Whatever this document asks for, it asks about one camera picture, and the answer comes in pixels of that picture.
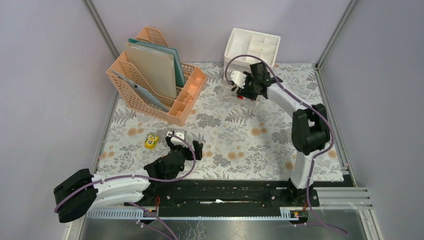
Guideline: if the white plastic drawer unit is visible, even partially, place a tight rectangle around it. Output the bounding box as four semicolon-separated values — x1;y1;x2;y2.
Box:
219;27;282;107

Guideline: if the teal file folder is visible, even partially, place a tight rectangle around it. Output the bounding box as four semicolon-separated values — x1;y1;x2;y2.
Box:
128;38;186;88

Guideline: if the light blue clipboard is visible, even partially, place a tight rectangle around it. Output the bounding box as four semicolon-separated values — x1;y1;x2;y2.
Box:
109;69;169;113

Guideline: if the beige file folder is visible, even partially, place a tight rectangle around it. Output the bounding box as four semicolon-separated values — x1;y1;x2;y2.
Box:
124;42;177;100

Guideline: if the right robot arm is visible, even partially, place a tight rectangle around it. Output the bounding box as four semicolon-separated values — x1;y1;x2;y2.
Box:
230;62;331;206

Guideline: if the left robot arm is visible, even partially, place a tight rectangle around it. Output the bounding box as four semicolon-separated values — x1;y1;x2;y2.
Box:
53;133;204;223

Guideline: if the yellow owl eraser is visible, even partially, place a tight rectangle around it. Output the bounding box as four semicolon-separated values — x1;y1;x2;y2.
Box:
144;133;160;149

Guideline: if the floral patterned table mat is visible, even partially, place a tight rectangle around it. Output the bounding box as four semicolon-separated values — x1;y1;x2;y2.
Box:
96;62;345;182

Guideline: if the orange plastic file organizer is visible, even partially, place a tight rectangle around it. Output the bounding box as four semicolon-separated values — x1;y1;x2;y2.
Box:
106;27;207;127

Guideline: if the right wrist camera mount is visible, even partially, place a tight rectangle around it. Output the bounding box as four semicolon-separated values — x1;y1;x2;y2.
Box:
230;70;248;89

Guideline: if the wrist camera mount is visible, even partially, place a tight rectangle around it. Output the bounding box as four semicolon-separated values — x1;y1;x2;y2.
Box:
230;70;248;89
166;129;187;147

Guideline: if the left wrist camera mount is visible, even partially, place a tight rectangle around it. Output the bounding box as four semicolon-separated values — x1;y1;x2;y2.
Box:
166;129;187;147

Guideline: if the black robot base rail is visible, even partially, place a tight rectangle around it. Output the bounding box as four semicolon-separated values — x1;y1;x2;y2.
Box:
136;179;320;218

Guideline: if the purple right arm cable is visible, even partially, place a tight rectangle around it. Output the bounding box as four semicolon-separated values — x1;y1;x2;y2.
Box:
224;54;350;237

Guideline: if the left aluminium frame post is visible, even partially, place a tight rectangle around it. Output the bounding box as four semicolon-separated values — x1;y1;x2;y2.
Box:
82;0;120;59

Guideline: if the aluminium frame post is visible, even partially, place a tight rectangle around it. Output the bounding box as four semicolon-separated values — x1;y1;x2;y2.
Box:
82;0;120;59
315;0;358;69

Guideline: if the right aluminium frame post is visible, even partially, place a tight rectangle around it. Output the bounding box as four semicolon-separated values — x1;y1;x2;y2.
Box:
315;0;358;69

